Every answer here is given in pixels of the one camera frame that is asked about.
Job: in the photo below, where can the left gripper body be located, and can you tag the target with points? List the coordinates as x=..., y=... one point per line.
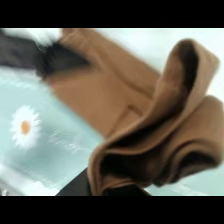
x=65, y=60

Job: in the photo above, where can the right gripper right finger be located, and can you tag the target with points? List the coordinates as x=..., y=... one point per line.
x=128, y=191

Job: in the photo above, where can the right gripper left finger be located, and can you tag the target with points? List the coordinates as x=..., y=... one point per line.
x=78, y=186

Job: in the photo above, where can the brown shirt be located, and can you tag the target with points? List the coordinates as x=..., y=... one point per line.
x=116, y=90

